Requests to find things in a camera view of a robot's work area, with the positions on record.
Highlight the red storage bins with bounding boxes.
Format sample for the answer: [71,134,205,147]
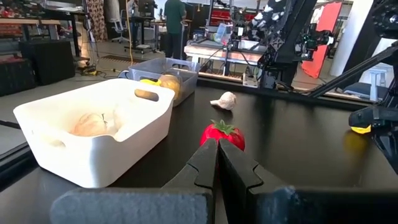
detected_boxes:
[209,9,259,26]

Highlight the wooden top desk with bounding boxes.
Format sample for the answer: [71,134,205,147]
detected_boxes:
[0,17,62,41]

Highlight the yellow cable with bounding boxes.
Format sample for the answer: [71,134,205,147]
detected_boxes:
[125,0,134,67]

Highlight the tan onion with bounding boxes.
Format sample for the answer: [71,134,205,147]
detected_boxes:
[72,112,108,138]

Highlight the white stool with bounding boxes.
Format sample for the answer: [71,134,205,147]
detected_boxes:
[368,68,388,102]

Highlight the red panel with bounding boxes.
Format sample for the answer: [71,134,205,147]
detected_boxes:
[300,1,343,79]

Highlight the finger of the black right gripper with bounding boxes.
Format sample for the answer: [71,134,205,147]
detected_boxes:
[371,130,398,175]
[348,106,398,128]

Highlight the clear plastic container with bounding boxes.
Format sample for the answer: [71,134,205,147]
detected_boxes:
[214,22,233,45]

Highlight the light workbench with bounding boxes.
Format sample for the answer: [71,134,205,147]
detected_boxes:
[183,39,266,79]

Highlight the tall black cabinet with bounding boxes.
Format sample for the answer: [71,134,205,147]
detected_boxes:
[18,39,76,86]

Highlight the patterned curtain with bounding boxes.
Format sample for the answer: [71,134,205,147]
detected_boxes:
[86,0,108,43]

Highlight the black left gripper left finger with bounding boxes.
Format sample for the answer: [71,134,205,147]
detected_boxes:
[49,138,219,224]

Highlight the person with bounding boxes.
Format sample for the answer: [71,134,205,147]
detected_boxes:
[163,0,188,60]

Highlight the white garlic bulb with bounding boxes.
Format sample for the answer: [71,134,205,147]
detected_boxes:
[210,91,238,111]

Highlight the clear plastic basket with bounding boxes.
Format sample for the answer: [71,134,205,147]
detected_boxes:
[126,57,202,108]

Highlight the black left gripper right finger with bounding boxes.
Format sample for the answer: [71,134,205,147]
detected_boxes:
[215,139,398,224]

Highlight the red tomato with green calyx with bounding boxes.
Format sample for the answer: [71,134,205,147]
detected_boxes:
[199,119,246,153]

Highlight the low black cabinet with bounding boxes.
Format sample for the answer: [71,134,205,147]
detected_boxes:
[0,57,38,98]

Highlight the white office chair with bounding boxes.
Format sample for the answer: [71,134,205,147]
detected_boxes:
[109,9,130,44]

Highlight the white plastic basket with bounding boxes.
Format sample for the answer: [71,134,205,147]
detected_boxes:
[12,77,176,189]

